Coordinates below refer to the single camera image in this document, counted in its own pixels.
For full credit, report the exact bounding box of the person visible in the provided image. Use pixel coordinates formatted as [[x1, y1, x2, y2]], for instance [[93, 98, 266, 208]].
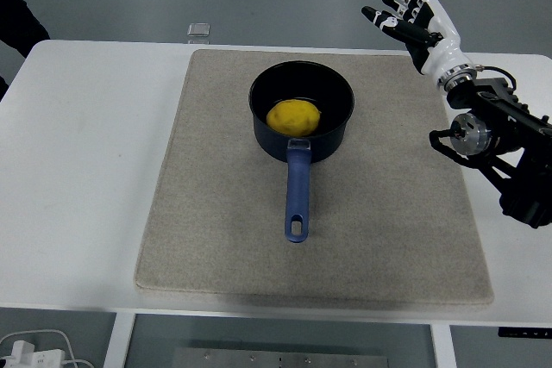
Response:
[[0, 0, 51, 100]]

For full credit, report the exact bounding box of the beige fabric mat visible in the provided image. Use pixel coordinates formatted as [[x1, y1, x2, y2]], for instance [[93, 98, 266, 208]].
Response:
[[135, 48, 495, 310]]

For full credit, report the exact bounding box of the white power adapter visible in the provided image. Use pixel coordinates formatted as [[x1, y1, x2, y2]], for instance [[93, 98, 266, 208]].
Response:
[[0, 340, 66, 368]]

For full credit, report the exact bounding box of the white table leg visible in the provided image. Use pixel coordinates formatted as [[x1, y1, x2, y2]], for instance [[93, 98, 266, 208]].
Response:
[[430, 322, 458, 368], [103, 311, 137, 368]]

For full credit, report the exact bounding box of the blue pot with handle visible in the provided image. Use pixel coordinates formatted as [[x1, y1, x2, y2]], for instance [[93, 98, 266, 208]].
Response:
[[248, 60, 356, 245]]

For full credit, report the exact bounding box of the black table control panel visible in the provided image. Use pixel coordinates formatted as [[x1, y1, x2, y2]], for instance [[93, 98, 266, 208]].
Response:
[[498, 327, 552, 339]]

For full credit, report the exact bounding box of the white cable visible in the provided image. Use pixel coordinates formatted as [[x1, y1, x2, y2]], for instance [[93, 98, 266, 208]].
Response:
[[0, 328, 94, 368]]

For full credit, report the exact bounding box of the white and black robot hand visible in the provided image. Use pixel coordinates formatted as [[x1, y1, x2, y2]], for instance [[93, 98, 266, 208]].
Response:
[[361, 0, 472, 84]]

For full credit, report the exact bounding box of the yellow potato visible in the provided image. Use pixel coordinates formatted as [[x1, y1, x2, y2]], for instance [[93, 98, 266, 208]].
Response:
[[266, 99, 323, 137]]

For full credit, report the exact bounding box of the small clear plastic box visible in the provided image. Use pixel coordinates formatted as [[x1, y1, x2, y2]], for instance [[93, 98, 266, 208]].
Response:
[[187, 22, 212, 45]]

